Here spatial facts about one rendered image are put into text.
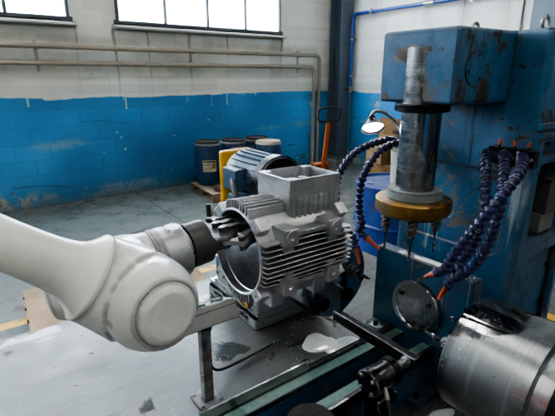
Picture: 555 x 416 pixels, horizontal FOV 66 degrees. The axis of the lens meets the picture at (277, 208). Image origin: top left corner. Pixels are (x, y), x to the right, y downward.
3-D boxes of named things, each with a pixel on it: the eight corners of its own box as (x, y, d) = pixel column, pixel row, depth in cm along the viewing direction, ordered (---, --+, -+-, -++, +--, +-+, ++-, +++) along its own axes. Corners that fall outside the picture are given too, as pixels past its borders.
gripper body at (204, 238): (192, 234, 66) (244, 216, 71) (171, 219, 73) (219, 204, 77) (200, 276, 69) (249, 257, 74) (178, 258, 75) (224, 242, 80)
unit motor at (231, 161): (254, 242, 181) (253, 142, 169) (304, 269, 156) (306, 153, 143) (198, 257, 166) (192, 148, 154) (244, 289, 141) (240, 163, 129)
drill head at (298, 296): (299, 268, 163) (300, 205, 156) (372, 309, 135) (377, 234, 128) (243, 286, 149) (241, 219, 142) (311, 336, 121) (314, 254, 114)
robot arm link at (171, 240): (136, 224, 70) (170, 214, 73) (147, 273, 73) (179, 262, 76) (157, 241, 63) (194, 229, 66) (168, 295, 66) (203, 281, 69)
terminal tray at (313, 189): (304, 197, 91) (305, 163, 89) (339, 210, 83) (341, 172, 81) (257, 206, 84) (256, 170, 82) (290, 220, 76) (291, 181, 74)
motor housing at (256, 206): (290, 258, 98) (291, 177, 93) (350, 290, 84) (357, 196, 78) (212, 281, 87) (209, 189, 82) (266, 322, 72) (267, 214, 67)
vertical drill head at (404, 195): (401, 234, 121) (419, 50, 107) (461, 254, 107) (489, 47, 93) (357, 248, 111) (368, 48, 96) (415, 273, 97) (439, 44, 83)
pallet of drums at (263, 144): (262, 180, 693) (262, 134, 671) (289, 191, 628) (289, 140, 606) (191, 190, 633) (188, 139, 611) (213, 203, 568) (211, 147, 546)
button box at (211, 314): (227, 315, 115) (222, 295, 115) (239, 316, 109) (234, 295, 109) (166, 337, 105) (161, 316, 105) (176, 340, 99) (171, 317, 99)
